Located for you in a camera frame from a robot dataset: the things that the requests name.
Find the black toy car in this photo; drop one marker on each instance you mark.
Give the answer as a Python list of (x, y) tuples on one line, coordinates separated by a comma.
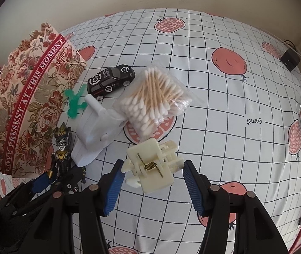
[(108, 80)]

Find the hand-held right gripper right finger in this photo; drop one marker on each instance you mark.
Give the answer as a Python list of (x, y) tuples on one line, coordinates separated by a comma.
[(194, 190)]

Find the green plastic toy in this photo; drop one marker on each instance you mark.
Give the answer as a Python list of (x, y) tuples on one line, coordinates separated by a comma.
[(74, 103)]

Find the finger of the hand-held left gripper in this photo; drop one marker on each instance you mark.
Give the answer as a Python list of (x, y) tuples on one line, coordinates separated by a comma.
[(74, 175), (44, 184)]

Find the black and gold action figure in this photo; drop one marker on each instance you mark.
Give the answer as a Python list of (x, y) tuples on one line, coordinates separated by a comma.
[(63, 158)]

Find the black power adapter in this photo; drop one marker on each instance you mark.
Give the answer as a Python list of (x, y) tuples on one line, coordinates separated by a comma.
[(290, 59)]

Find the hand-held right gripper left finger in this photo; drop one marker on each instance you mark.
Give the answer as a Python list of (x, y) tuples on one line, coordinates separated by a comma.
[(113, 190)]

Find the bag of cotton swabs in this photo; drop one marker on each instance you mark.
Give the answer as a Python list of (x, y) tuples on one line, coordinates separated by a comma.
[(150, 98)]

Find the white plastic spring clip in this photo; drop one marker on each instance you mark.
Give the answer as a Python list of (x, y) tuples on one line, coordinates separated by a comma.
[(153, 164)]

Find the checked fruit-print cloth desktop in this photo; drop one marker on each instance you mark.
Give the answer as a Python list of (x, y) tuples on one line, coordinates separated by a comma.
[(219, 127)]

